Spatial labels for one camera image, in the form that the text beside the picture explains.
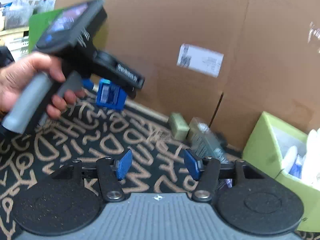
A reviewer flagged small blue box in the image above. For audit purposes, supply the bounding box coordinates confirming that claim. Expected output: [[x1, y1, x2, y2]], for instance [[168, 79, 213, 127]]
[[96, 79, 127, 111]]

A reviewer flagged clear box with purple end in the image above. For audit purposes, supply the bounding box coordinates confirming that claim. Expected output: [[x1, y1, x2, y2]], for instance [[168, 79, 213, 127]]
[[187, 117, 229, 175]]

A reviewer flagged white shipping label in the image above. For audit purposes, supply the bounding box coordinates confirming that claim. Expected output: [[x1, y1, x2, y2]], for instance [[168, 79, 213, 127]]
[[177, 44, 224, 77]]

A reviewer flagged dark green box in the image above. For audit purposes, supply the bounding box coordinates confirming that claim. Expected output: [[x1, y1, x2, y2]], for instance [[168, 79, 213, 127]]
[[28, 9, 62, 53]]

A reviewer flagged large brown cardboard box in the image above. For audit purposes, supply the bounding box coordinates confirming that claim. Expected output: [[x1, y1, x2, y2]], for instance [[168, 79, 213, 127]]
[[56, 0, 319, 148]]

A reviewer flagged light green storage box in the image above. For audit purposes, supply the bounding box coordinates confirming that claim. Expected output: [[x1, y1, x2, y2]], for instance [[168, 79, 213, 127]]
[[241, 111, 320, 233]]

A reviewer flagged person's left hand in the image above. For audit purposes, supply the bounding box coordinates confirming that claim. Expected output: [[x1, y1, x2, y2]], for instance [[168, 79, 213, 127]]
[[1, 52, 86, 119]]

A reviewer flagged patterned black and tan mat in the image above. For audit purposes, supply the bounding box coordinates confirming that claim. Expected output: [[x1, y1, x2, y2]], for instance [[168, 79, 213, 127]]
[[0, 89, 320, 240]]

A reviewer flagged olive green small box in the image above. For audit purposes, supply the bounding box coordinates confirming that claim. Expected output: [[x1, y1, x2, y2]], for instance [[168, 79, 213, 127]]
[[168, 112, 190, 141]]

